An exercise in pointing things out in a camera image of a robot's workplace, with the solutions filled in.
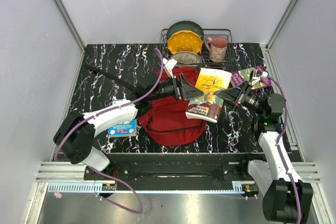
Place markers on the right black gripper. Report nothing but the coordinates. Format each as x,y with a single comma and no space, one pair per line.
233,95

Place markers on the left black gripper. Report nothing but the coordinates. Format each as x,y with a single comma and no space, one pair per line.
188,91

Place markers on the yellow paperback book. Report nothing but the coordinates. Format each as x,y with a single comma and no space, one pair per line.
208,106

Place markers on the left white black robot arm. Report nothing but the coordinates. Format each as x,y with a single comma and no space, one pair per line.
75,136

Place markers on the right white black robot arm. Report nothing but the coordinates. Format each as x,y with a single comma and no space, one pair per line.
286,197

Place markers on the purple treehouse paperback book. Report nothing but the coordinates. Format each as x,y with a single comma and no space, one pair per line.
240,76

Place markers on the grey patterned small plate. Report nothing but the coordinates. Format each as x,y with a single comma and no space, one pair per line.
186,58

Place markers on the pink patterned mug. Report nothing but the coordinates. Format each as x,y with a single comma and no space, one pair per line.
217,48

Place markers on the yellow dotted plate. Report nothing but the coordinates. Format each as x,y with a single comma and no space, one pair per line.
184,40

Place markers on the dark green plate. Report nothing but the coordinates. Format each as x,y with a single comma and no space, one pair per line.
185,25

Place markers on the blue comic paperback book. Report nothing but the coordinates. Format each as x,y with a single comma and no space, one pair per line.
123,129

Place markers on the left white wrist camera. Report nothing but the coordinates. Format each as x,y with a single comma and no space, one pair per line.
169,66

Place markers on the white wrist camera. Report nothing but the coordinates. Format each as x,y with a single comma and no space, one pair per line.
169,66
256,76

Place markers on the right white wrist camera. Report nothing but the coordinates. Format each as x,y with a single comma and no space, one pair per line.
256,76

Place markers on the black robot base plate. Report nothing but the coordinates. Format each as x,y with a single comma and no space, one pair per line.
220,166

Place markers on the aluminium frame rail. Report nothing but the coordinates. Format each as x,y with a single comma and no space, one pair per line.
69,23

